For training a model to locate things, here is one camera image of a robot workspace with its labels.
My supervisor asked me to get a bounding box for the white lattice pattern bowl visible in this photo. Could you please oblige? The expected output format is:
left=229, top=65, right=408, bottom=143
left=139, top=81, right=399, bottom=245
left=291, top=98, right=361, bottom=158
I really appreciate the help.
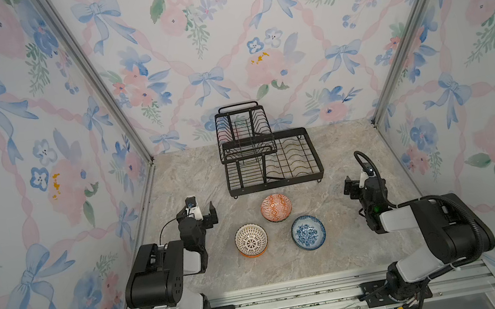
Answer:
left=235, top=224, right=269, bottom=255

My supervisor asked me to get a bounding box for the red patterned ceramic bowl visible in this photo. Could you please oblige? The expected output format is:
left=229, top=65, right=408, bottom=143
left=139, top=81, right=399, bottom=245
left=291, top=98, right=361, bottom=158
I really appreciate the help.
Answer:
left=260, top=193, right=293, bottom=223

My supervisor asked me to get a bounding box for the orange plastic bowl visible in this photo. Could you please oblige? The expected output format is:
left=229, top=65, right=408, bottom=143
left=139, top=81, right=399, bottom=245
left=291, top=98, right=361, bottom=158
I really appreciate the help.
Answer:
left=240, top=248, right=267, bottom=258

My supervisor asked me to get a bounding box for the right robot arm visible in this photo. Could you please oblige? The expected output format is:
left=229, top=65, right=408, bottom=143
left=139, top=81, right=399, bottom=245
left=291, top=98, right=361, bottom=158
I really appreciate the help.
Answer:
left=343, top=174, right=495, bottom=309

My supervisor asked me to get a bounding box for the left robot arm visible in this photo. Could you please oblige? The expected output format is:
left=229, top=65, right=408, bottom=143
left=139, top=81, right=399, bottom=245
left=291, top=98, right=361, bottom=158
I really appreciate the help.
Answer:
left=125, top=198, right=235, bottom=309

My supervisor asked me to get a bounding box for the blue floral ceramic bowl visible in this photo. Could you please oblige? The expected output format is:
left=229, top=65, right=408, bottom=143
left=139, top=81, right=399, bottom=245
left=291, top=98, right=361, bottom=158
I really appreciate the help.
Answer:
left=291, top=215, right=326, bottom=251

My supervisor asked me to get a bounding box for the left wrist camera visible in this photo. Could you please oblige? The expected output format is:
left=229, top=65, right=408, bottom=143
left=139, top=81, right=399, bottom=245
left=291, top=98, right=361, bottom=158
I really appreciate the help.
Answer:
left=185, top=196, right=203, bottom=221

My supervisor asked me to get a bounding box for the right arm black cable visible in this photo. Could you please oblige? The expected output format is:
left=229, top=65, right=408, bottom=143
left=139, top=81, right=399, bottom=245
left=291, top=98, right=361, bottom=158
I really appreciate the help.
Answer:
left=352, top=132, right=487, bottom=277

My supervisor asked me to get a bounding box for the black wire dish rack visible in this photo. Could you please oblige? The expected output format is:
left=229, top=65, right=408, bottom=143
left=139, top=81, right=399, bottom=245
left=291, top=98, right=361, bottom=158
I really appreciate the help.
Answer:
left=214, top=101, right=324, bottom=198

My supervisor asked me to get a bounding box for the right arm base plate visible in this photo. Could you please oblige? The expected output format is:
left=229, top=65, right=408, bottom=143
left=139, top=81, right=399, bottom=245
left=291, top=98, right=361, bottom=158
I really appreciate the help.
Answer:
left=358, top=280, right=421, bottom=308

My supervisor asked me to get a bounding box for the left corner aluminium post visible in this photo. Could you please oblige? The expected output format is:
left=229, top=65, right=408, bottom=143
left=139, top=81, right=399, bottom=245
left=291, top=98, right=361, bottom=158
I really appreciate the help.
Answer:
left=27, top=0, right=155, bottom=180

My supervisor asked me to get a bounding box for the corner aluminium post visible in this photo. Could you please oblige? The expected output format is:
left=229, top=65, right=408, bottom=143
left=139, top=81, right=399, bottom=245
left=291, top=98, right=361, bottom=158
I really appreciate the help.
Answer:
left=352, top=0, right=491, bottom=127
left=27, top=0, right=155, bottom=180

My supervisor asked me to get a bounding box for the right corner aluminium post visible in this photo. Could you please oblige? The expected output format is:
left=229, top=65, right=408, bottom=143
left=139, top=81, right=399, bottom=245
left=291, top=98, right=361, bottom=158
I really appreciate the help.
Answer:
left=352, top=0, right=491, bottom=127

